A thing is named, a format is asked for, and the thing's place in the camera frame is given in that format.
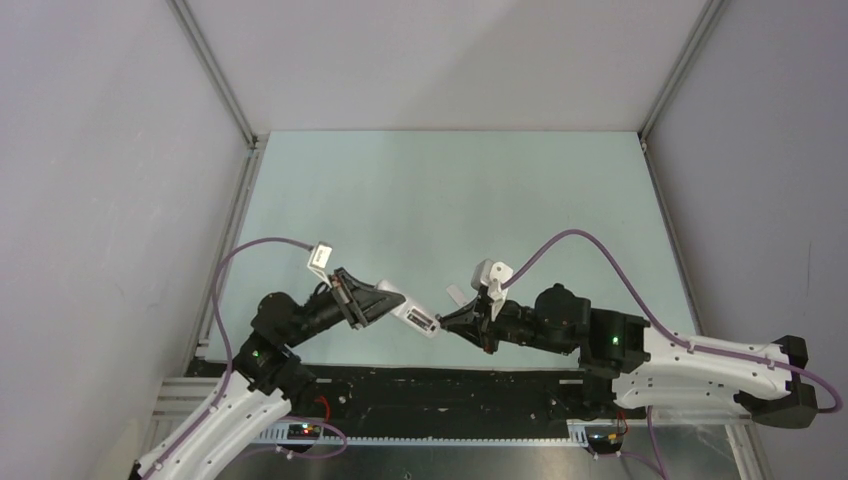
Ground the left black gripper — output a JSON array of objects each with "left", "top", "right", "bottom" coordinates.
[{"left": 284, "top": 267, "right": 406, "bottom": 348}]

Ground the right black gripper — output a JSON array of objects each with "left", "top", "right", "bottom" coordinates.
[{"left": 442, "top": 291, "right": 573, "bottom": 356}]

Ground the white battery cover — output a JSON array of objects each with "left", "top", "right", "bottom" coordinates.
[{"left": 446, "top": 284, "right": 468, "bottom": 307}]

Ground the white remote control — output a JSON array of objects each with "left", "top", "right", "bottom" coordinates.
[{"left": 377, "top": 279, "right": 440, "bottom": 338}]

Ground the AAA battery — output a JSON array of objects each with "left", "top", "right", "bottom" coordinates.
[{"left": 405, "top": 308, "right": 437, "bottom": 332}]

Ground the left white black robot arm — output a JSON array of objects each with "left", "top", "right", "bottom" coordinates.
[{"left": 129, "top": 268, "right": 406, "bottom": 479}]

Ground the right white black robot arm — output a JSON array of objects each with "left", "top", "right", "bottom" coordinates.
[{"left": 439, "top": 283, "right": 819, "bottom": 429}]

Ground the left controller board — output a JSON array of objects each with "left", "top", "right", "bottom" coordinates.
[{"left": 286, "top": 423, "right": 323, "bottom": 442}]

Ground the controller board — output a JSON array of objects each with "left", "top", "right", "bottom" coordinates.
[
  {"left": 586, "top": 433, "right": 623, "bottom": 457},
  {"left": 286, "top": 423, "right": 323, "bottom": 442}
]

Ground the right controller board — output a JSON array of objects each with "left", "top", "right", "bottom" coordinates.
[{"left": 586, "top": 433, "right": 623, "bottom": 457}]

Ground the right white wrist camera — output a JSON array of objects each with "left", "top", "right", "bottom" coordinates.
[{"left": 470, "top": 259, "right": 514, "bottom": 321}]

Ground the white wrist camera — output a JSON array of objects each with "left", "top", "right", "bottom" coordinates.
[
  {"left": 307, "top": 242, "right": 333, "bottom": 285},
  {"left": 470, "top": 259, "right": 514, "bottom": 321}
]

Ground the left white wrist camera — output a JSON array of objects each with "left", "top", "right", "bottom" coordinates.
[{"left": 307, "top": 242, "right": 333, "bottom": 285}]

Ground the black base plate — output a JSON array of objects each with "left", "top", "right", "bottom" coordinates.
[{"left": 192, "top": 362, "right": 648, "bottom": 440}]

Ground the grey slotted cable duct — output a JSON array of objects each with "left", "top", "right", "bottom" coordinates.
[{"left": 252, "top": 423, "right": 588, "bottom": 447}]

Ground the left aluminium frame rail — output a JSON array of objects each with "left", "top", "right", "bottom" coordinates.
[{"left": 165, "top": 0, "right": 269, "bottom": 359}]

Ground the aluminium frame rail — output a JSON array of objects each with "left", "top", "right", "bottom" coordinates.
[
  {"left": 637, "top": 0, "right": 731, "bottom": 333},
  {"left": 165, "top": 0, "right": 269, "bottom": 359}
]

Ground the right aluminium frame rail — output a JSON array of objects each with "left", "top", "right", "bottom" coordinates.
[{"left": 637, "top": 0, "right": 731, "bottom": 333}]

